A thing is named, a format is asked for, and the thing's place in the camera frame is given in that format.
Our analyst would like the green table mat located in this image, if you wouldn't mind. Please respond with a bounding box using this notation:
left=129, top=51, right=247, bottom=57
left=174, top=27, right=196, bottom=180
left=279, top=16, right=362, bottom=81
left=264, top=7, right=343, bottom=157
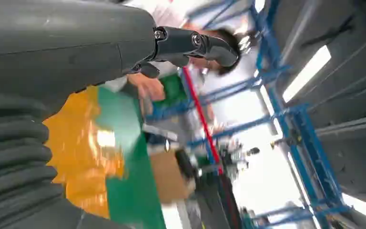
left=95, top=73, right=187, bottom=229

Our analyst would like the brown cardboard box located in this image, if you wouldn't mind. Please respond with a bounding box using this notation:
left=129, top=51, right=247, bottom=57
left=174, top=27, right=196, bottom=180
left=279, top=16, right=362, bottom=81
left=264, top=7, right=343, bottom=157
left=150, top=150, right=196, bottom=205

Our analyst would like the person's left hand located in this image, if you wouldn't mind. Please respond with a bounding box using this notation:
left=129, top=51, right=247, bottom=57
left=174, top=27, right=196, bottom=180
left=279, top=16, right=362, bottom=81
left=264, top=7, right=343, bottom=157
left=127, top=73, right=166, bottom=102

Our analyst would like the red bar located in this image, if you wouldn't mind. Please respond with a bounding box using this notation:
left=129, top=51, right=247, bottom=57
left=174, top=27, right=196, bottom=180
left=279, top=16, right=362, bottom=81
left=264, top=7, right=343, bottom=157
left=182, top=66, right=224, bottom=175

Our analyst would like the yellow plastic sheet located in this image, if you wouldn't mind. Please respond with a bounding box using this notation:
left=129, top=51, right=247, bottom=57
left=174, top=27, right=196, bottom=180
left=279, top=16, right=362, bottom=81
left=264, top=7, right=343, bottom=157
left=43, top=85, right=125, bottom=219

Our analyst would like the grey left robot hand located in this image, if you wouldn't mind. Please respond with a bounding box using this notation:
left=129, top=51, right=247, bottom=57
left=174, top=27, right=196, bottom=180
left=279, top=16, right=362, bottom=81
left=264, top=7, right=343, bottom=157
left=0, top=0, right=239, bottom=120

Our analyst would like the blue metal rack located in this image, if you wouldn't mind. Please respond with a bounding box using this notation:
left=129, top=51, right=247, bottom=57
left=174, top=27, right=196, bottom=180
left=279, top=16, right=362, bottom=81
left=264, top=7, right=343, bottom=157
left=145, top=0, right=355, bottom=229

